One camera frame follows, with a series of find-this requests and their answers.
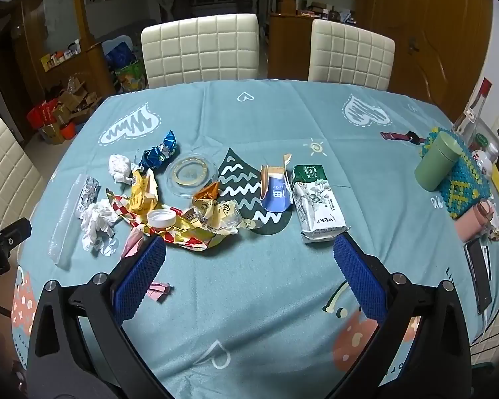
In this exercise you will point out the cream gold wrapper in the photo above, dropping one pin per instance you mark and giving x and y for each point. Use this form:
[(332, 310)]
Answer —
[(220, 214)]

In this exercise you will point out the large white tissue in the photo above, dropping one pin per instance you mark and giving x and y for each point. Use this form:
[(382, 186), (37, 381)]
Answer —
[(97, 224)]

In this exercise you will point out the blue yellow beaded mat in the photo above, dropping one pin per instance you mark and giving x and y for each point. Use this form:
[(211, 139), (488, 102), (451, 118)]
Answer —
[(465, 187)]

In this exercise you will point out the cream quilted dining chair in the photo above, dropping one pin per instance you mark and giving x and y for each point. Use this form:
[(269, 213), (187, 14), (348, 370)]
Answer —
[(351, 56), (199, 50), (4, 174)]

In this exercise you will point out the pink wrapper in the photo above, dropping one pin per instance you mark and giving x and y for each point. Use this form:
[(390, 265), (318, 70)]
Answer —
[(160, 291)]

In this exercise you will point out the colourful printed bag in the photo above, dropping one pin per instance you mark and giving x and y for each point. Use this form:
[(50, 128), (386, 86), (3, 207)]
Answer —
[(129, 75)]

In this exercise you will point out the wooden partition shelf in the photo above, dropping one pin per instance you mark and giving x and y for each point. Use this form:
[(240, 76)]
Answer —
[(95, 66)]

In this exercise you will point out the pile of cardboard boxes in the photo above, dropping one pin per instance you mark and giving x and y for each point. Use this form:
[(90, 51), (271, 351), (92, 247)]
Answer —
[(72, 102)]

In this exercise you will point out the black phone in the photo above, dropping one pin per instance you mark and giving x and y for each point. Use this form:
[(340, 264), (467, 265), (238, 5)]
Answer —
[(478, 274)]

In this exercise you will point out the small white tissue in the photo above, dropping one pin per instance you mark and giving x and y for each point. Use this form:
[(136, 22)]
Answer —
[(119, 167)]

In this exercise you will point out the yellow snack wrapper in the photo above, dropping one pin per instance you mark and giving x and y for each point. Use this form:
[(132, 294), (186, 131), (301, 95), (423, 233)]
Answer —
[(143, 195)]

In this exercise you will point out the glass bottle red cap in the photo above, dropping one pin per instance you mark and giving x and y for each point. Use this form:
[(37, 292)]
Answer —
[(474, 112)]

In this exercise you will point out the green white carton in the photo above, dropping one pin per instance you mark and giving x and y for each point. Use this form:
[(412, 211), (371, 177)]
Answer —
[(318, 208)]

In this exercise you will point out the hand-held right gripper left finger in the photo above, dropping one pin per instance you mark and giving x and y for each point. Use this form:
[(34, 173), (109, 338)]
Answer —
[(141, 274)]

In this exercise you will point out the blue bag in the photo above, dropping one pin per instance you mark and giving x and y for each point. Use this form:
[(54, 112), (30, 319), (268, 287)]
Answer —
[(119, 53)]

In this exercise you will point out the blue foil wrapper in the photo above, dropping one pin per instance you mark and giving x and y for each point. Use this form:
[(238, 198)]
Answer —
[(160, 153)]

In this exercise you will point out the pink tumbler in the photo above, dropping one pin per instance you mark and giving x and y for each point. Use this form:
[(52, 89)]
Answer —
[(474, 222)]

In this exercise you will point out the orange candy wrapper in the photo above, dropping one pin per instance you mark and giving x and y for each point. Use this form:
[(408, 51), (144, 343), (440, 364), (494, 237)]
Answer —
[(208, 192)]

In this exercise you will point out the silver foil wrapper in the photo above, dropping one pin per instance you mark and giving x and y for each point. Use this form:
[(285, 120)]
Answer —
[(88, 193)]

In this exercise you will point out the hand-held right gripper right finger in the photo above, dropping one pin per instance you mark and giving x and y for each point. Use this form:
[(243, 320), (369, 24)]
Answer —
[(359, 274)]

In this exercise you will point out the white bottle cap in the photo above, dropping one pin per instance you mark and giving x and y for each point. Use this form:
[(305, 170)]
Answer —
[(161, 218)]

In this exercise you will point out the pink paper scrap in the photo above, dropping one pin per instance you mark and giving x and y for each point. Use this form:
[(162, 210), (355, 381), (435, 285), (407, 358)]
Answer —
[(131, 243)]

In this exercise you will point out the green cylindrical canister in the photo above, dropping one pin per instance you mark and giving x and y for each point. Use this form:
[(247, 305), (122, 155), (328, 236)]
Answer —
[(436, 164)]

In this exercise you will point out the red yellow checkered wrapper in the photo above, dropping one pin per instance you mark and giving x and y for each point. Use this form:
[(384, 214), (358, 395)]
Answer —
[(179, 235)]

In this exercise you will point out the wooden cabinet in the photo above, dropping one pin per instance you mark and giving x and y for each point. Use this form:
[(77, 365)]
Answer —
[(289, 45)]

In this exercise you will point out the clear round plastic lid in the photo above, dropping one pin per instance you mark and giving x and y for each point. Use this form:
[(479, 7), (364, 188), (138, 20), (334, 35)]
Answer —
[(191, 173)]

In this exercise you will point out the clear plastic tray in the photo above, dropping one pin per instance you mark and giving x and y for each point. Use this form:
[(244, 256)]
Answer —
[(64, 228)]

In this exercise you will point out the wooden door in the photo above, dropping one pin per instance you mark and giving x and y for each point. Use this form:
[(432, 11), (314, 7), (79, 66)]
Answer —
[(432, 29)]

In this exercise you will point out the red bag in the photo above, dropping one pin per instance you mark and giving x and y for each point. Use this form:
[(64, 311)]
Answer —
[(41, 114)]

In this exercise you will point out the orange bucket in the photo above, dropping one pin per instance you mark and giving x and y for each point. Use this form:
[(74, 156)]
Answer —
[(67, 131)]

